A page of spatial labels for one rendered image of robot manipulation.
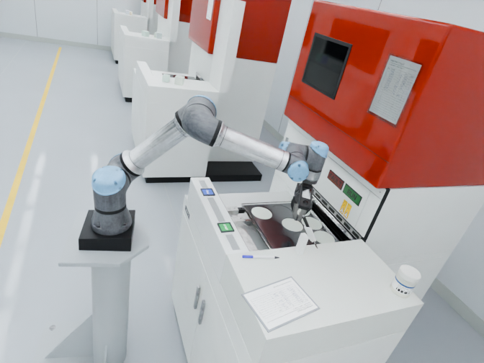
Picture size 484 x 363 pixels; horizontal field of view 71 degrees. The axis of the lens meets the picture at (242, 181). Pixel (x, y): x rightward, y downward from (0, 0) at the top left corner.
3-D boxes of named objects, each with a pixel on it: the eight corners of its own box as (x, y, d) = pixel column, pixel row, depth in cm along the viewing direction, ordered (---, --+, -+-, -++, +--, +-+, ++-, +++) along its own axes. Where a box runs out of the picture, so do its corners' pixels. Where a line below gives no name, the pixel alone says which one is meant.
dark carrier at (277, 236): (305, 203, 178) (305, 202, 178) (343, 246, 151) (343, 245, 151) (245, 206, 164) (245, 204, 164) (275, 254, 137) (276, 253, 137)
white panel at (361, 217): (276, 174, 218) (294, 115, 198) (355, 263, 154) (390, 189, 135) (273, 174, 216) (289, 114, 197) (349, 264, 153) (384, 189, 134)
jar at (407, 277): (399, 281, 126) (410, 263, 122) (413, 297, 121) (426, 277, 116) (385, 284, 124) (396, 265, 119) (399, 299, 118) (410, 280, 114)
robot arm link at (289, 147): (283, 148, 126) (311, 153, 127) (280, 137, 136) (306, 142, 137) (278, 166, 130) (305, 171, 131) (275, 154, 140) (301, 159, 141)
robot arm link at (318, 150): (307, 137, 136) (328, 141, 137) (300, 162, 142) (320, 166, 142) (311, 145, 130) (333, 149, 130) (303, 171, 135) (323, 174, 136)
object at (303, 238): (306, 248, 133) (316, 220, 127) (311, 254, 130) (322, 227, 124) (292, 249, 131) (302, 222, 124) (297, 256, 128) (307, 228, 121)
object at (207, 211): (204, 200, 175) (208, 176, 168) (242, 279, 132) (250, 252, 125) (186, 201, 171) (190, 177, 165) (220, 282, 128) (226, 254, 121)
